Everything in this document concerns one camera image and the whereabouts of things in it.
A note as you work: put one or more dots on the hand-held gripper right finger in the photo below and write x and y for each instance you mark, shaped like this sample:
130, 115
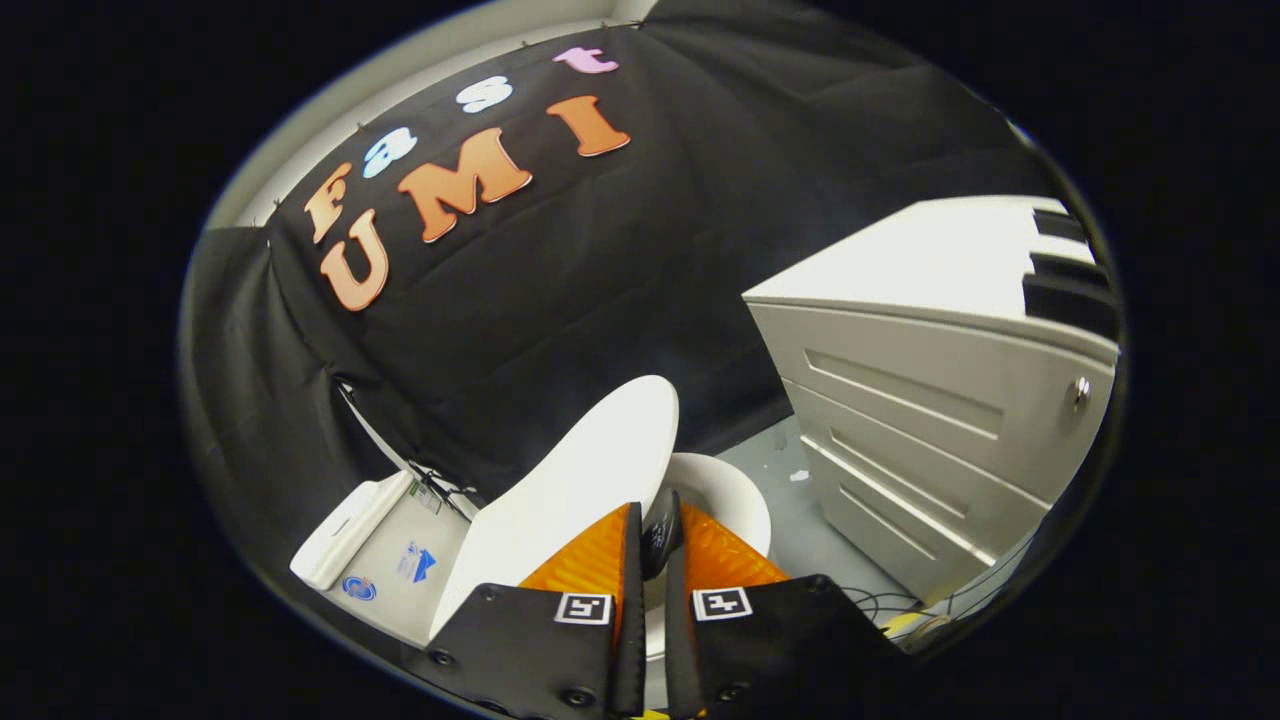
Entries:
678, 640

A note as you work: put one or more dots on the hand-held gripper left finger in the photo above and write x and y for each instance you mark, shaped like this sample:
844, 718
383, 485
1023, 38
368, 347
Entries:
630, 620

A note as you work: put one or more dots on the white toilet lid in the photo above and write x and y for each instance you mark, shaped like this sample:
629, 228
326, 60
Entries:
570, 480

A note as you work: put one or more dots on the white toilet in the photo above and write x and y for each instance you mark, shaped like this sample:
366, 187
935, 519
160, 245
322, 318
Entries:
400, 600

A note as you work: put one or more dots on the white pipe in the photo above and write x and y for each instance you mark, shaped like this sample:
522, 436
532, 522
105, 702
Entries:
375, 425

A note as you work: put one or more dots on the white drawer cabinet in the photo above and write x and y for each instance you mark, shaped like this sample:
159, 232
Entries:
900, 400

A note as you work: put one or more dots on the black backdrop cloth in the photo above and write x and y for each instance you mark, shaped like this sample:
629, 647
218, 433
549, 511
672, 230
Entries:
600, 280

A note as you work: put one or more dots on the silver cabinet lock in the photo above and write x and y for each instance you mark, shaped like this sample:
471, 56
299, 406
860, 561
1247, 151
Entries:
1081, 393

